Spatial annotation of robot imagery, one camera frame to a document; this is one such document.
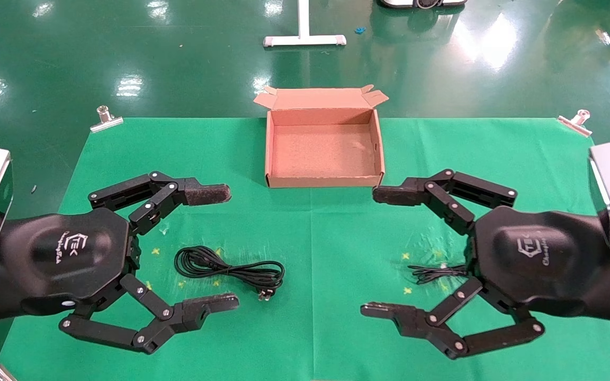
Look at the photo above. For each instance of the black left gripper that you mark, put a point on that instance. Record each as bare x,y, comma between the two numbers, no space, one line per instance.
45,254

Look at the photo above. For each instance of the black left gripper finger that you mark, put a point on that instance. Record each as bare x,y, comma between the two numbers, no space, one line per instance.
207,193
209,306

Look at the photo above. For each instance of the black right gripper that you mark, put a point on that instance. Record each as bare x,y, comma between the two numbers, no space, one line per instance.
548,259

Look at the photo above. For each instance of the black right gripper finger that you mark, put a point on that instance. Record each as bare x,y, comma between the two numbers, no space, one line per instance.
397,194

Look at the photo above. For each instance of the open brown cardboard box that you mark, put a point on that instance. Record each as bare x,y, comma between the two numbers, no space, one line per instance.
323,153

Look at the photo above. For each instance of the green table cloth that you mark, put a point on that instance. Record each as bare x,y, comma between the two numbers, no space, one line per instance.
337,238

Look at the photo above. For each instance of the silver binder clip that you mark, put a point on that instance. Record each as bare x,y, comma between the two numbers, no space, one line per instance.
2,373
106,124
575,126

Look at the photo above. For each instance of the small blue floor scrap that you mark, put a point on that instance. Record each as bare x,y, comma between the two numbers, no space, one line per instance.
360,29

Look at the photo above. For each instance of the dark wheeled machine base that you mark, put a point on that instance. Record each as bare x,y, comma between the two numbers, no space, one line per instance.
421,3

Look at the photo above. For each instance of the white T-shaped stand foot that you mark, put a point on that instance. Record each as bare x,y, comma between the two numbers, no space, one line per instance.
303,21

